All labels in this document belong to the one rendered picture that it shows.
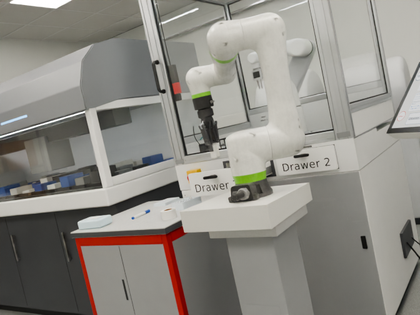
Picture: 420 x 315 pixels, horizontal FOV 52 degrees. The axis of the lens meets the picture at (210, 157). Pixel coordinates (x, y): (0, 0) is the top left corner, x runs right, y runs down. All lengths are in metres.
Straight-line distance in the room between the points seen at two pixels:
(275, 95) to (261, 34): 0.22
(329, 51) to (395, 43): 3.22
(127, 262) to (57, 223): 1.11
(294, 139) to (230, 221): 0.37
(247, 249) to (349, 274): 0.71
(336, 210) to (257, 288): 0.63
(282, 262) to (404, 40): 3.89
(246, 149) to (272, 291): 0.52
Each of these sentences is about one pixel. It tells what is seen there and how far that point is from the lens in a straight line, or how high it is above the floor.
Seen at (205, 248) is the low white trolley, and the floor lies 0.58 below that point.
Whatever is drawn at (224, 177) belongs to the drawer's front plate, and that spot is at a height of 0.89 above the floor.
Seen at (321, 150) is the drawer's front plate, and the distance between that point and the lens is 2.04.
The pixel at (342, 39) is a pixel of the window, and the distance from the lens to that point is 2.18.
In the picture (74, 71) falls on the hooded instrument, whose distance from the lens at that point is 2.64.
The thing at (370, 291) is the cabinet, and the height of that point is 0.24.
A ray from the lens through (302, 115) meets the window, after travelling 2.08.
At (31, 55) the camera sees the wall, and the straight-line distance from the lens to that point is 6.66.
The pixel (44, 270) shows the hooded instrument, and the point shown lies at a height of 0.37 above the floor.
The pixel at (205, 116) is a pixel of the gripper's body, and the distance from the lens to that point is 2.02.
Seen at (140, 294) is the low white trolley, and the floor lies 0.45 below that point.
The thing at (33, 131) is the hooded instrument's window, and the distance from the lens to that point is 2.98.
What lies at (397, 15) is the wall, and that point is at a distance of 5.22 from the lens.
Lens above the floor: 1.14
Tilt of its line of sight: 4 degrees down
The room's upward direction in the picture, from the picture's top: 12 degrees counter-clockwise
